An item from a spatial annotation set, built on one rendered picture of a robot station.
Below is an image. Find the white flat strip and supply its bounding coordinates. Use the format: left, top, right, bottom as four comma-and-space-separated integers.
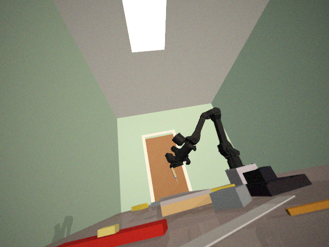
179, 195, 295, 247

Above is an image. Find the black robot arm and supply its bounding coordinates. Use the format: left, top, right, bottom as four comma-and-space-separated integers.
172, 107, 245, 169

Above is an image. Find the red flat bar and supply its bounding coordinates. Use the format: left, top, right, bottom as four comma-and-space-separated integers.
57, 219, 168, 247

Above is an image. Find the orange long flat bar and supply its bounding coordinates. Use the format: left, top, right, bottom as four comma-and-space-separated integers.
285, 199, 329, 216

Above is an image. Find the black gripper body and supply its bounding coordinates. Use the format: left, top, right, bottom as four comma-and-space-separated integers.
165, 148, 191, 165

